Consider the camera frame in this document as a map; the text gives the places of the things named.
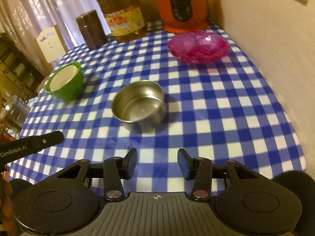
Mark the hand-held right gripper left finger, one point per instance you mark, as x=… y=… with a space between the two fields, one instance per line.
x=131 y=162

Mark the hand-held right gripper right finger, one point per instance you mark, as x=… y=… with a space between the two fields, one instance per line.
x=183 y=164

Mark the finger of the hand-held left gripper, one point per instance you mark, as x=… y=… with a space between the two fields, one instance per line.
x=50 y=139

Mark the stainless steel bowl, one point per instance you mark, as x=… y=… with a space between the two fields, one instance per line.
x=140 y=125

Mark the green plastic bowl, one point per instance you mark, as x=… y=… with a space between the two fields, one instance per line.
x=71 y=88

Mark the cream white plastic bowl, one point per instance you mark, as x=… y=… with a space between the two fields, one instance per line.
x=62 y=78

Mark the person's left hand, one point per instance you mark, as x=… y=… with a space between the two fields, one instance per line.
x=6 y=201

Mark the blue white checkered tablecloth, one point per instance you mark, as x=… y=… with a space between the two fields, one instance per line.
x=196 y=118

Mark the dark wooden shelf rack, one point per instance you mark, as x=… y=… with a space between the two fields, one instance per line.
x=17 y=64

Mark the white wooden chair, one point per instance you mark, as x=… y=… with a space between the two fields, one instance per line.
x=49 y=46

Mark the brown cylindrical canister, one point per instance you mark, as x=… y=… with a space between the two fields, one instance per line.
x=91 y=29

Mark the pale sheer curtain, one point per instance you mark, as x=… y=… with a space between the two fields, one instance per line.
x=37 y=2

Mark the large cooking oil bottle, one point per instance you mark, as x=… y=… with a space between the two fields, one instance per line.
x=123 y=7

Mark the red electric pressure cooker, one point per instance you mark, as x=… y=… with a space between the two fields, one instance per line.
x=165 y=7

